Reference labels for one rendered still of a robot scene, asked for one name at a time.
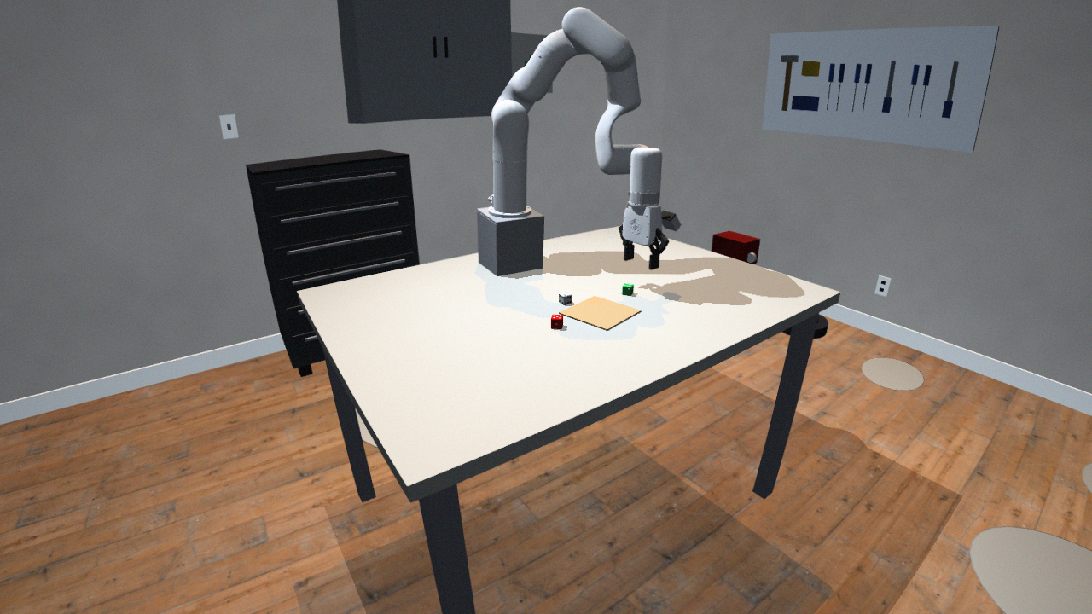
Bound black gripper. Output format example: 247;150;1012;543
619;201;669;269

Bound tan flat mat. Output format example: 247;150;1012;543
559;296;641;331

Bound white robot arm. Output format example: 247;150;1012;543
488;7;662;219

